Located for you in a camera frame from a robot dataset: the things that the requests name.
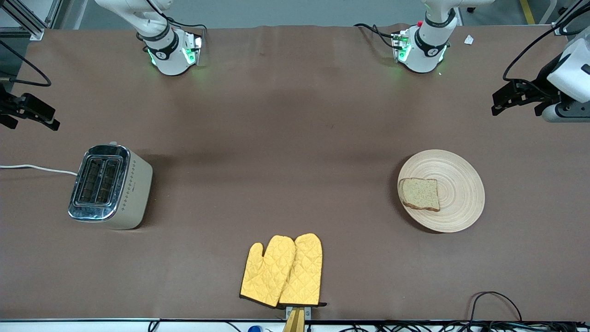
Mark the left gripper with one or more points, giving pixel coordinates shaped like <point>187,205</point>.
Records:
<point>542,82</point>

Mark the round wooden plate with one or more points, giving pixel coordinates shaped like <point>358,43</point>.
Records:
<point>461,193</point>

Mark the brown bread slice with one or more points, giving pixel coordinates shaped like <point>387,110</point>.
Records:
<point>420,193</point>

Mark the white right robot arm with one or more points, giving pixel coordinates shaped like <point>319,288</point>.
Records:
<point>166,50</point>

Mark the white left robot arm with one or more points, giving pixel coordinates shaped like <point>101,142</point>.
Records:
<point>426,46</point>

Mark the cream and chrome toaster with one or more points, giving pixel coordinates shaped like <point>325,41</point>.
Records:
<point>124,189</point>

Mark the white paper scrap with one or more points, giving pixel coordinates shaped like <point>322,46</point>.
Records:
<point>469,39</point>

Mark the brown table cover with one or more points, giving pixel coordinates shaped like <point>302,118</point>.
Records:
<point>322,115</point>

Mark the yellow quilted oven mitt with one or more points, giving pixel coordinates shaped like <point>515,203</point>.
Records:
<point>265,276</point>
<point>304,272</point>

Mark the aluminium frame profile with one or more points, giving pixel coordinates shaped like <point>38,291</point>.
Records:
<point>27,23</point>
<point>564,23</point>

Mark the grey metal bracket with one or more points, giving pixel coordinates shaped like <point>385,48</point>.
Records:
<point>308,311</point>

